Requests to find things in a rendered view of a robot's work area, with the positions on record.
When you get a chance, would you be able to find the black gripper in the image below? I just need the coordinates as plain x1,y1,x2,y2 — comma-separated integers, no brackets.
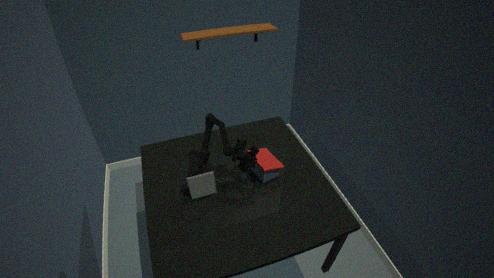
238,145,259,172

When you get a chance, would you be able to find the red box lid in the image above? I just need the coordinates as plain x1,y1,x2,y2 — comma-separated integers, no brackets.
256,148,285,172

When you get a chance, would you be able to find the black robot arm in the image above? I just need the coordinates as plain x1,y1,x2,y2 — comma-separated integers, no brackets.
196,113,256,174

